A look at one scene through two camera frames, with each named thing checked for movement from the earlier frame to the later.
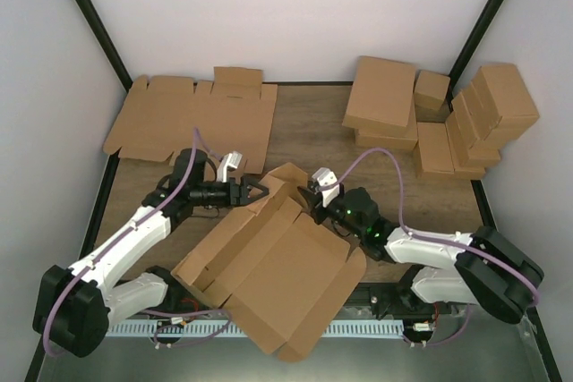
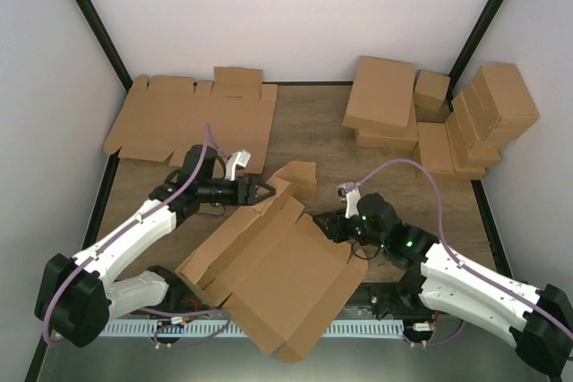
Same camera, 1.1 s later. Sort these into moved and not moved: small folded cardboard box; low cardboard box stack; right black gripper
Moved: right black gripper
Not moved: low cardboard box stack; small folded cardboard box
